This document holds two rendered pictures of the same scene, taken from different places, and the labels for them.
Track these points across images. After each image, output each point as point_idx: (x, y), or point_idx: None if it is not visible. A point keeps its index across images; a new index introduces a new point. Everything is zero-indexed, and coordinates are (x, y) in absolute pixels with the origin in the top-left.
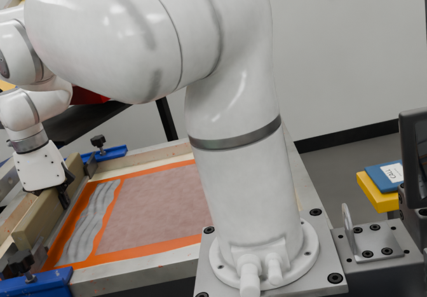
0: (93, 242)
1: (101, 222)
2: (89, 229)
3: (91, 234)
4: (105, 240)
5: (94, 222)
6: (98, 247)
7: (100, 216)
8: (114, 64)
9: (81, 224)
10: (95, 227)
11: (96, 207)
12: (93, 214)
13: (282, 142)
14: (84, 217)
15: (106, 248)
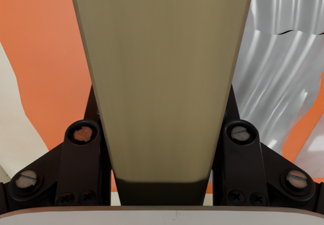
0: (284, 148)
1: (318, 83)
2: (277, 114)
3: (282, 137)
4: (315, 148)
5: (297, 85)
6: (294, 161)
7: (320, 53)
8: None
9: (242, 76)
10: (298, 114)
11: None
12: (292, 26)
13: None
14: (250, 39)
15: (313, 169)
